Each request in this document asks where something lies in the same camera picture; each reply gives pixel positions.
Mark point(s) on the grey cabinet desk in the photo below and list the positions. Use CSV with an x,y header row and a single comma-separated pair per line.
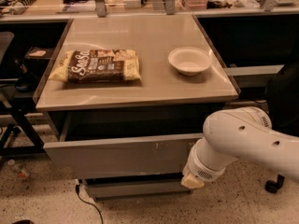
x,y
161,93

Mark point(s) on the white paper bowl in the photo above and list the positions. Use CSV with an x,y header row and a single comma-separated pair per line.
x,y
189,61

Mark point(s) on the foam-wrapped gripper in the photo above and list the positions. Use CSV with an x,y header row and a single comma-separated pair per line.
x,y
202,169

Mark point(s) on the grey top drawer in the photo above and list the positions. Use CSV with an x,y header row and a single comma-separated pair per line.
x,y
105,148

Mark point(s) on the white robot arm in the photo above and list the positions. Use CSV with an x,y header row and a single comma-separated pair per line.
x,y
242,133

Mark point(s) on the plastic bottle on floor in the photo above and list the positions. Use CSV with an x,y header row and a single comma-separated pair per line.
x,y
18,169

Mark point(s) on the brown yellow snack bag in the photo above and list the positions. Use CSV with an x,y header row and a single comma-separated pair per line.
x,y
97,65

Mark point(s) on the black stand left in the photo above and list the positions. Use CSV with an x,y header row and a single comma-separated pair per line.
x,y
7,106

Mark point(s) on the black office chair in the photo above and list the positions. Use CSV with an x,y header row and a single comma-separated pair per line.
x,y
282,97

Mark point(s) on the grey lower drawer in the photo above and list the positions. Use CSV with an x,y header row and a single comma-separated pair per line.
x,y
112,190

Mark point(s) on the grey drawer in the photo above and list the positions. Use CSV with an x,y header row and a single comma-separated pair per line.
x,y
105,148
112,190

